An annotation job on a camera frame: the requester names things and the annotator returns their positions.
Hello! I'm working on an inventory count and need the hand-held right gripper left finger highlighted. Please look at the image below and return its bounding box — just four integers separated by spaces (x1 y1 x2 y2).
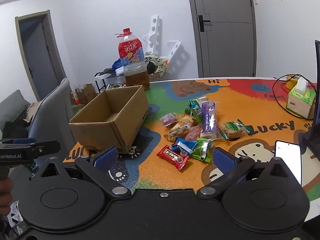
32 146 132 200

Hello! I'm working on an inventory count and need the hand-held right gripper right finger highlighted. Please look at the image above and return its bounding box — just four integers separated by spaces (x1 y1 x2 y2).
197 146 299 200

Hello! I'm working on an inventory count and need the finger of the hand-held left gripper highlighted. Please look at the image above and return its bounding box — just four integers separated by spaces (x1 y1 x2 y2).
12 137 36 145
31 141 61 157

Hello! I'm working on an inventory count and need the bright green snack packet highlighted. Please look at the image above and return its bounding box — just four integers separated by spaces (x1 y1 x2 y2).
191 137 213 163

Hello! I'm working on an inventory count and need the brown cardboard box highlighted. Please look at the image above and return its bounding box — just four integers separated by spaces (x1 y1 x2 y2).
69 85 150 154

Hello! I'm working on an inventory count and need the green white cracker packet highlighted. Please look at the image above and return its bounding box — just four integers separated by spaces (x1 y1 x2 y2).
220 119 251 140

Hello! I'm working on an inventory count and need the blue snack packet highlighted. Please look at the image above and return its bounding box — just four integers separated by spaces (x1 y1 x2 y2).
172 137 199 159

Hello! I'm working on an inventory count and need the pink snack packet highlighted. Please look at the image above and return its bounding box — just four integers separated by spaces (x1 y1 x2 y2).
185 126 202 142

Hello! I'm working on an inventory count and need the long purple snack packet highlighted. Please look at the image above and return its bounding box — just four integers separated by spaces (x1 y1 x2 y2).
200 101 223 140

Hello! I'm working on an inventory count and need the red snack packet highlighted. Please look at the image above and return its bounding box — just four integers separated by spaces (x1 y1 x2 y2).
156 145 190 172

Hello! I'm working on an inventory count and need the tan bread packet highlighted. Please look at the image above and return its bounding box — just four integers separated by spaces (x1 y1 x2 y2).
172 116 198 131

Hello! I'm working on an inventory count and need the brown biscuit packet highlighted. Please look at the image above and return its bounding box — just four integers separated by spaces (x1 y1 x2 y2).
164 126 190 142

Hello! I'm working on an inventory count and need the dark green snack packet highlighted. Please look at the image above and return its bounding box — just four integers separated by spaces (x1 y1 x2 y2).
185 99 208 124

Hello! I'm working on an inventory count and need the small purple snack packet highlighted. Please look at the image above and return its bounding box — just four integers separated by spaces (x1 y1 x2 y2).
160 114 177 127

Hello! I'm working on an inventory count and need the person's left hand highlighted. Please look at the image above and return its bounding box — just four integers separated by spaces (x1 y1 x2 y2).
0 178 14 215

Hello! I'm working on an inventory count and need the dark clothes pile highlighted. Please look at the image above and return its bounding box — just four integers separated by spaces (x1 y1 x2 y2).
0 120 30 141

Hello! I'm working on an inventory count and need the grey chair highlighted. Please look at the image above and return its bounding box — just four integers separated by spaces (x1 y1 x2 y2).
27 77 77 155

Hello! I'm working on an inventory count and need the grey sofa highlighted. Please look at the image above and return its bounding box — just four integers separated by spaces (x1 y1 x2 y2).
0 90 32 130

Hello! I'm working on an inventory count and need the colourful printed table mat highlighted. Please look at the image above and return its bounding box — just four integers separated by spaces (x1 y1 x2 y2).
62 77 320 202

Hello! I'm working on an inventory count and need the white smartphone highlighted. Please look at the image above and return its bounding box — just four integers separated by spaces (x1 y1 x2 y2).
274 140 302 186

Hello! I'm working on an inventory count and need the small floor cardboard box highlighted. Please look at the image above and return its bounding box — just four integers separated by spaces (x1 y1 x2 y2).
75 83 97 104

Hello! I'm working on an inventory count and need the black shoe rack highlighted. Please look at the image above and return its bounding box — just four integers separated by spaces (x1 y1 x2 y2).
94 69 125 94

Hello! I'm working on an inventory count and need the blue door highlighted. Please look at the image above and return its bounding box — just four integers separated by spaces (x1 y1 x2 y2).
15 10 67 101

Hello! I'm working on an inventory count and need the green tissue box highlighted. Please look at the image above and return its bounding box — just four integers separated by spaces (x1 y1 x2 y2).
286 76 317 119

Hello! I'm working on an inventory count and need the large cooking oil bottle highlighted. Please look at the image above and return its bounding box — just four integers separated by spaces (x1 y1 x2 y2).
114 27 150 92

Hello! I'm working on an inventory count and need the yellow tape roll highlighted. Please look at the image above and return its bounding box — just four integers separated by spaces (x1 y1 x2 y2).
285 74 304 89

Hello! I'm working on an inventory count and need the short white perforated rack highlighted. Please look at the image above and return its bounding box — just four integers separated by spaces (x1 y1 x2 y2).
166 41 181 67

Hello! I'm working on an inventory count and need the grey door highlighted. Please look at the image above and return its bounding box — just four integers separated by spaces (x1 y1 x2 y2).
186 0 257 78

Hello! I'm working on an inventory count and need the tall white perforated rack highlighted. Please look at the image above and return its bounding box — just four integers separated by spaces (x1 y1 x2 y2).
143 15 163 55

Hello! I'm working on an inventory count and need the black cable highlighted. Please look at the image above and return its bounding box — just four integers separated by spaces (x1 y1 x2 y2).
272 74 316 120

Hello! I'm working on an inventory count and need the panda print ring cushion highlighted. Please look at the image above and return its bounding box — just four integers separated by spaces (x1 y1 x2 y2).
144 52 169 79

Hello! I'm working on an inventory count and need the black door handle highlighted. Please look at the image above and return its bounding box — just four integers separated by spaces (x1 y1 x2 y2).
198 15 211 32

